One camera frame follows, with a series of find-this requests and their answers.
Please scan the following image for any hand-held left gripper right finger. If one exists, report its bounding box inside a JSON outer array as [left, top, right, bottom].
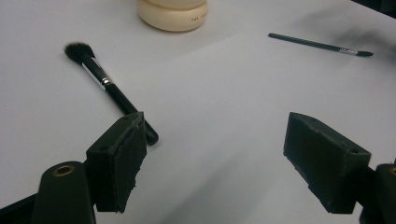
[[282, 111, 373, 215]]

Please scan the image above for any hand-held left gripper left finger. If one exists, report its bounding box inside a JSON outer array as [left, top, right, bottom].
[[85, 111, 148, 215]]

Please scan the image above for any large black makeup brush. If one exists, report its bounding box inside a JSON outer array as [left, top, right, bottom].
[[64, 41, 160, 147]]

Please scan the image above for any thin black makeup brush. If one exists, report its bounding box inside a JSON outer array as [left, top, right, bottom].
[[267, 32, 375, 58]]

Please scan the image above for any cream ribbed brush holder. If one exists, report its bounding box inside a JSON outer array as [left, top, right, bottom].
[[135, 0, 209, 33]]

